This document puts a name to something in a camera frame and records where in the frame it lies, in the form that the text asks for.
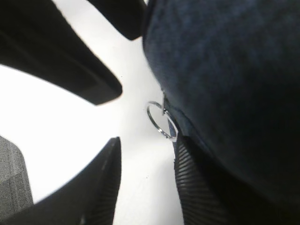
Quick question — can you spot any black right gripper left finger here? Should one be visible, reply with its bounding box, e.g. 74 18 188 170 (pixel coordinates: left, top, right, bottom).
0 137 121 225

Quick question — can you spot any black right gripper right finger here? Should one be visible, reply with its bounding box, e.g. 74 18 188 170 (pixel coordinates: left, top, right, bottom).
174 135 300 225

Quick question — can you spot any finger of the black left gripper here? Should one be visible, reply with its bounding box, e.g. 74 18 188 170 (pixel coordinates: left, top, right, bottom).
0 0 122 105
89 0 146 40

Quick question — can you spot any silver zipper pull ring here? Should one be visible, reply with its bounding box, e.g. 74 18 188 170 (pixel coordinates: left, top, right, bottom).
146 91 179 143

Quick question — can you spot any dark blue insulated lunch bag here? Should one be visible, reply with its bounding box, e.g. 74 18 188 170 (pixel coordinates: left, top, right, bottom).
143 0 300 210

